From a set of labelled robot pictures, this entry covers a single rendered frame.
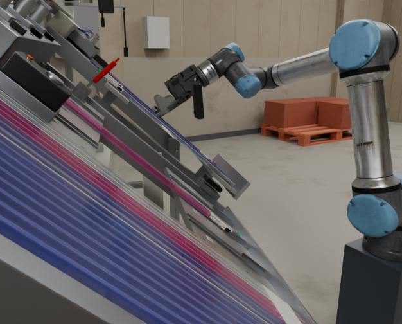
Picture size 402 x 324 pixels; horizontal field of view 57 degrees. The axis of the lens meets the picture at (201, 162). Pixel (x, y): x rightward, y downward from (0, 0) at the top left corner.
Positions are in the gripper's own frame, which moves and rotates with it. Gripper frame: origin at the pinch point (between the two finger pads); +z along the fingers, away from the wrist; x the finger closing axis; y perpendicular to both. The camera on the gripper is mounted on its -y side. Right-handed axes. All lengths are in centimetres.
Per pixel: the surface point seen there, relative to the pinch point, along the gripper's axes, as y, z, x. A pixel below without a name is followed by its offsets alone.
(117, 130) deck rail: 9.3, 9.8, 39.7
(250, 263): -17, 3, 71
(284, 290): -22, 1, 76
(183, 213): -4, 7, 68
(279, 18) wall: -57, -233, -407
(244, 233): -22, 0, 55
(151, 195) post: -17.2, 15.7, 13.5
